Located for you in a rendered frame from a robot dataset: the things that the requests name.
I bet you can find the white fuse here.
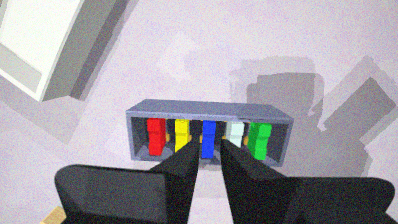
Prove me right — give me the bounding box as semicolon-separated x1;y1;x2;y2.
226;121;245;148

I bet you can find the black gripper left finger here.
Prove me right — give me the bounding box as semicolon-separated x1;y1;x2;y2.
54;138;200;224

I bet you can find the yellow fuse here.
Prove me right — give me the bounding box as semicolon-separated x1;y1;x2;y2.
175;119;189;152

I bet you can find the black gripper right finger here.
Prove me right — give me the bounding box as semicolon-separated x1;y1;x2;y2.
220;139;395;224

